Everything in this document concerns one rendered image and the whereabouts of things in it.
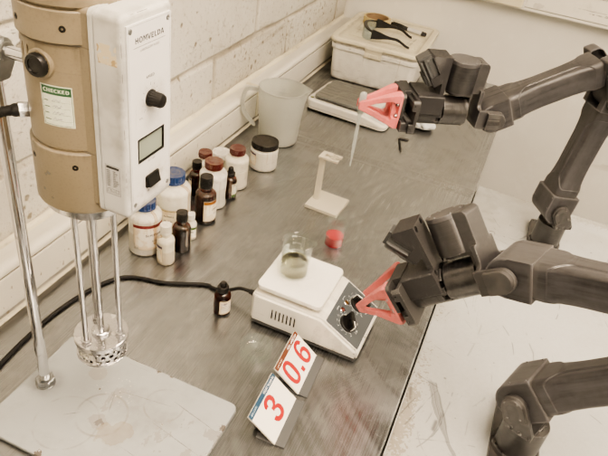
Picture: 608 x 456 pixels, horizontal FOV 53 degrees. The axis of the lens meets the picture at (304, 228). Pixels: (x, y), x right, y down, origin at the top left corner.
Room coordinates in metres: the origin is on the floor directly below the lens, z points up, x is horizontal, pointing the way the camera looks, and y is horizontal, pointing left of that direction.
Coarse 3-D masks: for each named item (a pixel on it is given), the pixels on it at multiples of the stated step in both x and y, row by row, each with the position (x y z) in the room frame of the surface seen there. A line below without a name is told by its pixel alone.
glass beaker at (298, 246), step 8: (288, 232) 0.84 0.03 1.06; (296, 232) 0.85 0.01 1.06; (304, 232) 0.85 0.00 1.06; (288, 240) 0.84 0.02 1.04; (296, 240) 0.85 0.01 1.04; (304, 240) 0.85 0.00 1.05; (312, 240) 0.84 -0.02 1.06; (288, 248) 0.81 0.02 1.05; (296, 248) 0.85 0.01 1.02; (304, 248) 0.85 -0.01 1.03; (312, 248) 0.81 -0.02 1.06; (288, 256) 0.81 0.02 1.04; (296, 256) 0.80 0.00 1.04; (304, 256) 0.81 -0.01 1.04; (280, 264) 0.82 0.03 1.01; (288, 264) 0.80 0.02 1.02; (296, 264) 0.80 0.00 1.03; (304, 264) 0.81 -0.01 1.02; (280, 272) 0.81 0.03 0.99; (288, 272) 0.80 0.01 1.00; (296, 272) 0.80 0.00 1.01; (304, 272) 0.81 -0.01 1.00; (296, 280) 0.80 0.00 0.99
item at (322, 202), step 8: (328, 152) 1.22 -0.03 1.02; (320, 160) 1.20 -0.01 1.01; (328, 160) 1.19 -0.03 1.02; (336, 160) 1.19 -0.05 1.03; (320, 168) 1.20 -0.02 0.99; (320, 176) 1.20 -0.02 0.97; (320, 184) 1.20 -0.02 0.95; (320, 192) 1.24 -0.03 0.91; (312, 200) 1.20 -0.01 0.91; (320, 200) 1.20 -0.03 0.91; (328, 200) 1.21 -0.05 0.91; (336, 200) 1.21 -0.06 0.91; (344, 200) 1.22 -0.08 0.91; (312, 208) 1.17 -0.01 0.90; (320, 208) 1.17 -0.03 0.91; (328, 208) 1.17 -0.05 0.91; (336, 208) 1.18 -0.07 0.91
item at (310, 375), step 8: (312, 360) 0.71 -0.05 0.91; (320, 360) 0.71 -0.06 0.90; (312, 368) 0.69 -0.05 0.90; (280, 376) 0.64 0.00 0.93; (304, 376) 0.67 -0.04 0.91; (312, 376) 0.67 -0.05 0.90; (288, 384) 0.64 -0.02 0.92; (304, 384) 0.66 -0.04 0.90; (312, 384) 0.66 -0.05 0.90; (296, 392) 0.64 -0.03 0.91; (304, 392) 0.64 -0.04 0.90
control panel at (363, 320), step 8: (352, 288) 0.84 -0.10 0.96; (344, 296) 0.82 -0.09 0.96; (352, 296) 0.83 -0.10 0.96; (336, 304) 0.79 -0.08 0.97; (344, 304) 0.80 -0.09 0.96; (336, 312) 0.77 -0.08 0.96; (344, 312) 0.78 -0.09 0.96; (328, 320) 0.75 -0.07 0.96; (336, 320) 0.76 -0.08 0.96; (360, 320) 0.79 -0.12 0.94; (368, 320) 0.80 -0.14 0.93; (336, 328) 0.74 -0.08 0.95; (360, 328) 0.77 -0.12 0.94; (344, 336) 0.74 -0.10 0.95; (352, 336) 0.74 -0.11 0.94; (360, 336) 0.75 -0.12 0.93; (352, 344) 0.73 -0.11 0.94
